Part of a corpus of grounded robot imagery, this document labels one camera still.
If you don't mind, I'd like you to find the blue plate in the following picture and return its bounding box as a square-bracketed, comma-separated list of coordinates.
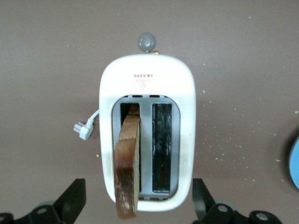
[288, 136, 299, 190]

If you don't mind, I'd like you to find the brown bread slice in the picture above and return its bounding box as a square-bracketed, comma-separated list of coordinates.
[114, 104, 141, 219]

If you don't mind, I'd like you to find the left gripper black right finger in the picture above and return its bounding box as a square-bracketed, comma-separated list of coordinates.
[192, 178, 283, 224]

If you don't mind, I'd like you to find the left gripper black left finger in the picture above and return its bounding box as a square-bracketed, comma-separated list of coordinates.
[0, 178, 86, 224]

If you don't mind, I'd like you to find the white two-slot toaster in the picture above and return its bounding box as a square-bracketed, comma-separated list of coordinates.
[98, 55, 196, 212]

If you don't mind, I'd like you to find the white toaster power plug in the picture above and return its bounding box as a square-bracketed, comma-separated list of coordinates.
[73, 109, 100, 140]

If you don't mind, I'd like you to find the grey toaster lever knob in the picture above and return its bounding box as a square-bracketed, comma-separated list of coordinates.
[137, 32, 157, 53]

